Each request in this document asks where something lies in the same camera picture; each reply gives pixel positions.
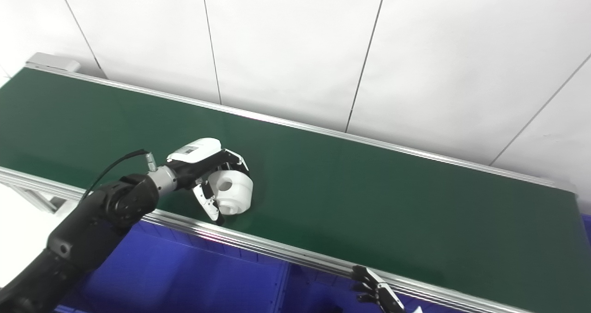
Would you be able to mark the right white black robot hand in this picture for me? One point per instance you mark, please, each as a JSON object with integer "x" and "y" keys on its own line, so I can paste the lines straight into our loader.
{"x": 381, "y": 294}

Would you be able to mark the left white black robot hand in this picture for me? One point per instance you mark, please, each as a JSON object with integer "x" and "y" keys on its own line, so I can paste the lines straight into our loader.
{"x": 194, "y": 163}

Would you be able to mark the white round plastic part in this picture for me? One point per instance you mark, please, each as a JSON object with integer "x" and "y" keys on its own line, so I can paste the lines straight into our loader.
{"x": 233, "y": 190}

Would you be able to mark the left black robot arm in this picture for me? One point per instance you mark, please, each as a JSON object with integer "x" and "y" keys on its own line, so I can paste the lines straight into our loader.
{"x": 92, "y": 225}

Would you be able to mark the blue plastic bin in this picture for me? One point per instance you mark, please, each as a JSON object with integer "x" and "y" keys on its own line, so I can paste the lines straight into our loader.
{"x": 318, "y": 290}
{"x": 587, "y": 227}
{"x": 184, "y": 271}

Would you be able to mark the green conveyor belt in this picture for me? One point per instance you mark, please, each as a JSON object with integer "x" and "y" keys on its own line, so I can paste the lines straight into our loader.
{"x": 369, "y": 197}

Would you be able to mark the aluminium conveyor support leg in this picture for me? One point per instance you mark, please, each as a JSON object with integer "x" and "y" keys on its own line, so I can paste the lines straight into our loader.
{"x": 41, "y": 200}

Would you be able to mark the grey conveyor end box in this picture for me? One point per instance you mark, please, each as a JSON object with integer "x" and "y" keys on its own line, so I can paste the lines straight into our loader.
{"x": 53, "y": 63}

